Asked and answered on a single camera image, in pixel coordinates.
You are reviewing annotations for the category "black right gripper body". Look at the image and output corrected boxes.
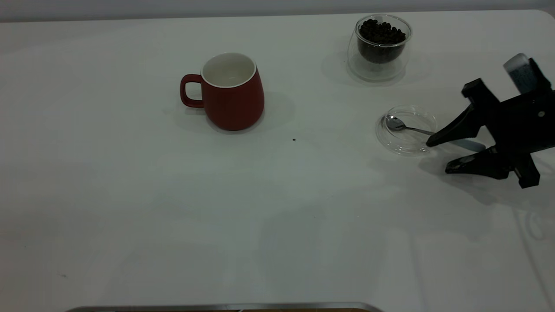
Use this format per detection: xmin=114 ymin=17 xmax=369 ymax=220
xmin=488 ymin=89 xmax=555 ymax=163

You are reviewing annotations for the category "clear double-wall glass cup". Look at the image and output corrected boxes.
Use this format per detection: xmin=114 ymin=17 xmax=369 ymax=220
xmin=347 ymin=14 xmax=413 ymax=83

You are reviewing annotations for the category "red ceramic mug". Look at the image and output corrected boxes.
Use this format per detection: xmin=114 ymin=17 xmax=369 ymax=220
xmin=180 ymin=52 xmax=265 ymax=131

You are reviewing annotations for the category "clear glass saucer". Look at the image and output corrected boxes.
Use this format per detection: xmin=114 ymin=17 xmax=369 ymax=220
xmin=375 ymin=104 xmax=438 ymax=156

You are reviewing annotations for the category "metal spoon pale blue handle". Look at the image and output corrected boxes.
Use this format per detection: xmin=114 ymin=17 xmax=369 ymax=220
xmin=385 ymin=116 xmax=486 ymax=153

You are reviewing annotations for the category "pile of coffee beans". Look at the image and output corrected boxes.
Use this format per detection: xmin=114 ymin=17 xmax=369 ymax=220
xmin=357 ymin=19 xmax=407 ymax=65

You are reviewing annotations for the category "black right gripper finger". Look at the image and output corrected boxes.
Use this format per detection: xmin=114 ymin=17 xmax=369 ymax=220
xmin=426 ymin=78 xmax=499 ymax=147
xmin=445 ymin=147 xmax=540 ymax=189

